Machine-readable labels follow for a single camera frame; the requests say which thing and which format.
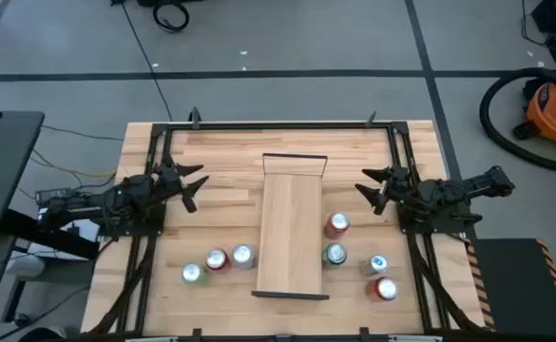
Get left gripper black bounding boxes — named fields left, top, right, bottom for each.
left=151, top=162, right=211, bottom=215

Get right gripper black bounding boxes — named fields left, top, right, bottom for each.
left=354, top=164, right=415, bottom=217

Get red can with blue logo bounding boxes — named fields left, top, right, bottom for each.
left=323, top=211, right=352, bottom=240

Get dark green beverage can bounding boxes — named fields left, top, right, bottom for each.
left=322, top=241, right=349, bottom=270

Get dark red beverage can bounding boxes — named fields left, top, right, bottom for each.
left=204, top=246, right=233, bottom=274

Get silver beverage can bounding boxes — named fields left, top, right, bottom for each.
left=231, top=243, right=258, bottom=271

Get light green beverage can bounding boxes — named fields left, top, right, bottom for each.
left=181, top=262, right=211, bottom=287

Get silver can blue tab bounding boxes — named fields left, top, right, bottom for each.
left=358, top=254, right=391, bottom=277

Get black power adapter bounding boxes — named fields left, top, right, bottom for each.
left=34, top=188, right=72, bottom=203

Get black desk crossbar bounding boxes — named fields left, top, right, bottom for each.
left=0, top=207, right=101, bottom=261

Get black mat hazard stripes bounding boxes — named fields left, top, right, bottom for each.
left=465, top=237, right=556, bottom=339

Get white round object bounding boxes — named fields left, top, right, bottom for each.
left=4, top=254, right=47, bottom=279

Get black desk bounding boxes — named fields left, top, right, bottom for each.
left=0, top=110, right=46, bottom=241

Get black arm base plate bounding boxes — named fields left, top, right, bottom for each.
left=97, top=208, right=167, bottom=238
left=397, top=199, right=484, bottom=235

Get black table rail frame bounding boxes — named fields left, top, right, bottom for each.
left=115, top=121, right=453, bottom=342

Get black cable bundle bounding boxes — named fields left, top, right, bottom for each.
left=408, top=232, right=487, bottom=333
left=90, top=236, right=159, bottom=334

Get long black floor cable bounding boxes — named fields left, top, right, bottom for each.
left=119, top=0, right=173, bottom=123

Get coiled black cable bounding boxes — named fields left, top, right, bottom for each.
left=151, top=0, right=191, bottom=34

